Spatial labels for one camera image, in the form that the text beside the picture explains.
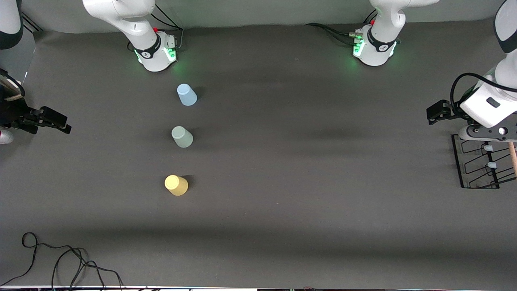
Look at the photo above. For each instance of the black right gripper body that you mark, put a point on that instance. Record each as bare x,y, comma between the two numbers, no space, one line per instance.
12,112

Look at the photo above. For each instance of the pale green plastic cup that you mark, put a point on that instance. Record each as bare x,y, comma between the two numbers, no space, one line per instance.
182,137

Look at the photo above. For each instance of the yellow plastic cup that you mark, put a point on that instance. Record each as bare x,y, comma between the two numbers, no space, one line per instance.
176,185

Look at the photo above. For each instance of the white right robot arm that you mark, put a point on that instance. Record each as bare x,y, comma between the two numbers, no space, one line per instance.
133,24

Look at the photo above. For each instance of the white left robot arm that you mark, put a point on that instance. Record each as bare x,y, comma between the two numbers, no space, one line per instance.
379,44

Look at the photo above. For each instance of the light blue plastic cup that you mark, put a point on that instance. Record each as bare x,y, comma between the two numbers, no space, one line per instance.
186,96

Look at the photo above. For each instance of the dark grey table mat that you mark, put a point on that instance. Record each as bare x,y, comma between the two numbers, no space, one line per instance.
323,222

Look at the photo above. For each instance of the black metal rail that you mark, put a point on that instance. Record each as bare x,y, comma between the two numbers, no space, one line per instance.
32,25

